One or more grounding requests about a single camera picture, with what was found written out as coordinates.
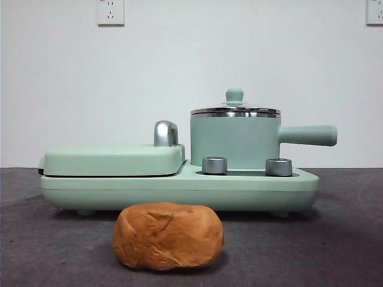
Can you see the glass lid with green knob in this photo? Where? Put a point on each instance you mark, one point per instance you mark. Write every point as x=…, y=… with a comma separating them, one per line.
x=235, y=95

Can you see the brown potato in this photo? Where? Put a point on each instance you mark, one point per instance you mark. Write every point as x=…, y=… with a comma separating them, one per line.
x=167, y=233

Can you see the silver control knob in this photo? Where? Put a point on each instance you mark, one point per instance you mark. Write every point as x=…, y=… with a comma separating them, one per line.
x=279, y=167
x=215, y=165

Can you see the green breakfast machine base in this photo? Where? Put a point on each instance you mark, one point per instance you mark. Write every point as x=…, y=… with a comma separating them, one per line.
x=179, y=191

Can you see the green hinged grill cover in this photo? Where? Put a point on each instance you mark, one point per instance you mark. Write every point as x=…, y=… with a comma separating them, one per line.
x=104, y=158

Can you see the white wall socket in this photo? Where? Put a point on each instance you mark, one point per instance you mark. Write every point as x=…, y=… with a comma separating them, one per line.
x=110, y=13
x=375, y=13

